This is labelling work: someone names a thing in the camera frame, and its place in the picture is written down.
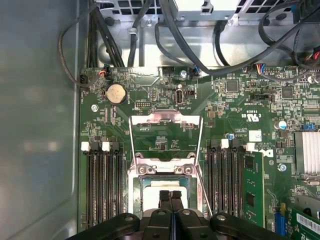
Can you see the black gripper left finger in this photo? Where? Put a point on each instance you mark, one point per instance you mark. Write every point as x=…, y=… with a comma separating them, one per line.
x=157, y=225

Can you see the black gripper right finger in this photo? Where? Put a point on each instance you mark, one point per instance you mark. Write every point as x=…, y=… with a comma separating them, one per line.
x=187, y=225

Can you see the silver-topped CPU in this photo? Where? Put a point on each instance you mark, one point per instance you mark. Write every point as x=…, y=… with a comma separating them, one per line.
x=152, y=200

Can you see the metal socket cover frame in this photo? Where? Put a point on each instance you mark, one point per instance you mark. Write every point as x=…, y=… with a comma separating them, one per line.
x=150, y=118

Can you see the RAM slot with black clips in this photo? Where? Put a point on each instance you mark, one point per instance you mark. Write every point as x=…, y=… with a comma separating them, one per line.
x=214, y=180
x=236, y=180
x=97, y=160
x=117, y=160

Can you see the RAM slot with white clips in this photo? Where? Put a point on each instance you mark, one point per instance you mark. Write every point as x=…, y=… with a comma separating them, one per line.
x=107, y=160
x=87, y=160
x=225, y=180

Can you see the CPU socket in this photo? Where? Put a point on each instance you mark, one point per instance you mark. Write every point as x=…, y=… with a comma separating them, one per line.
x=162, y=166

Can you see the blue expansion slot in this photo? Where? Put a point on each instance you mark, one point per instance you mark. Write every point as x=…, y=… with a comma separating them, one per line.
x=280, y=223

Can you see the green RAM stick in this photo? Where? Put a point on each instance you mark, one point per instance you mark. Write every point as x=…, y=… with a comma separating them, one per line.
x=253, y=180

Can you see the small round capacitor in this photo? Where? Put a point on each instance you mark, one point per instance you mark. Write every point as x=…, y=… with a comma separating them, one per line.
x=228, y=136

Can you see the white label sticker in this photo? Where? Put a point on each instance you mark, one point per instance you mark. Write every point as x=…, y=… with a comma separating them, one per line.
x=255, y=136

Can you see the silver motherboard screw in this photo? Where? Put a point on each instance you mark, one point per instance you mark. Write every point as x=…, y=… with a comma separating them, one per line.
x=183, y=73
x=282, y=167
x=94, y=108

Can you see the green motherboard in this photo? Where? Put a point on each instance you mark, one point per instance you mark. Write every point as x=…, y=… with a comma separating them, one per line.
x=225, y=117

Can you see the green expansion card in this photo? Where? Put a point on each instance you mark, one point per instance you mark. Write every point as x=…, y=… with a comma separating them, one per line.
x=307, y=225

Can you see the internal USB port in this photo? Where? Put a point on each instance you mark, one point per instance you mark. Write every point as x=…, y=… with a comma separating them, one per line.
x=179, y=96

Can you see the teal-topped round capacitor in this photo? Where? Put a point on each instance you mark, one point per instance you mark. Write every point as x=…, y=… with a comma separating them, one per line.
x=281, y=125

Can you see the round coin cell battery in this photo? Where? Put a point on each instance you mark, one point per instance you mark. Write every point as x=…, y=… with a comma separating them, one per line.
x=115, y=93

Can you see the silver finned heatsink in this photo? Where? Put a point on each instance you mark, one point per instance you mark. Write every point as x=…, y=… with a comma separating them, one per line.
x=308, y=152

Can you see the square black chip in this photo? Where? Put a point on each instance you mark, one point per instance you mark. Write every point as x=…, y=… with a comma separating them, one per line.
x=232, y=86
x=287, y=93

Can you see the grey metal PC case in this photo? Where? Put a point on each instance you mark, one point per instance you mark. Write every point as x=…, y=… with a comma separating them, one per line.
x=37, y=125

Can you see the perforated metal drive cage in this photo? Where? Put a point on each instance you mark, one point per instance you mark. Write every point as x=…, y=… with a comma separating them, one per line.
x=245, y=42

